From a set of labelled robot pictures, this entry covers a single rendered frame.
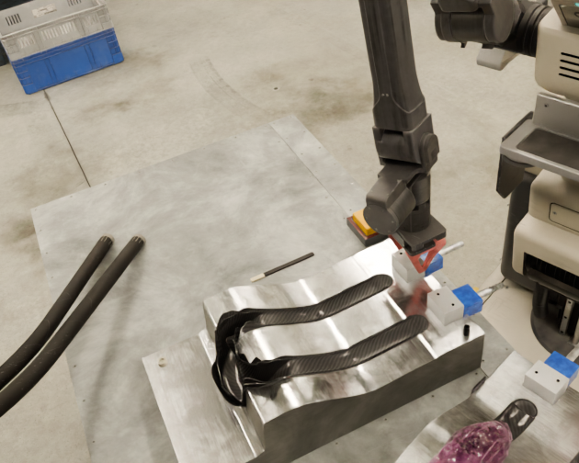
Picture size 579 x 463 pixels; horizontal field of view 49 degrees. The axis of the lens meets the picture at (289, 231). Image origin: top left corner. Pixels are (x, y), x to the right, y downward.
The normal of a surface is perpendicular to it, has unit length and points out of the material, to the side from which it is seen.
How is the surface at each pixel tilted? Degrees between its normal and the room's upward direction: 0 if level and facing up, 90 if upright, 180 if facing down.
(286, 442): 90
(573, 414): 0
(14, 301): 0
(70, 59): 91
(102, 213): 0
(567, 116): 90
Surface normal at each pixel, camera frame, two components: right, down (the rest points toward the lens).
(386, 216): -0.58, 0.62
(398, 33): 0.73, 0.25
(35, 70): 0.47, 0.56
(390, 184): -0.30, -0.71
